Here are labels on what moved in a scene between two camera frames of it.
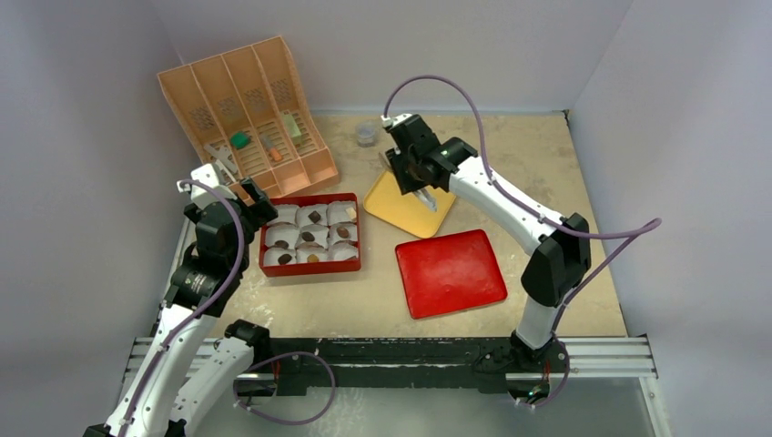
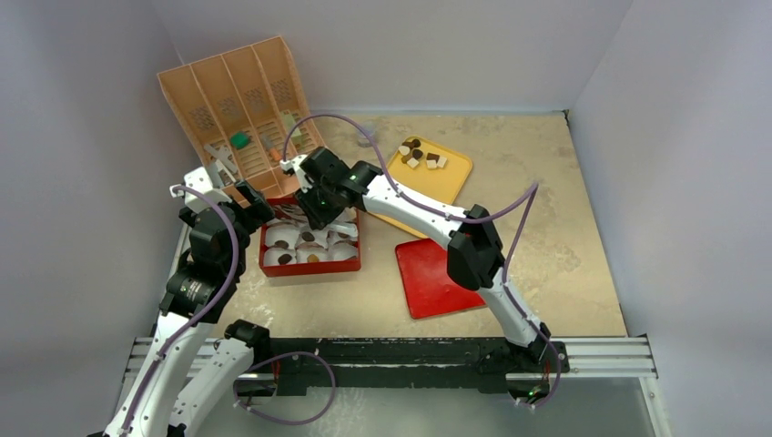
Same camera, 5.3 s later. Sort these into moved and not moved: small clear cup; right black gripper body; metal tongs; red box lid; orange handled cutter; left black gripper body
Moved: metal tongs; right black gripper body
Not moved: left black gripper body; small clear cup; red box lid; orange handled cutter
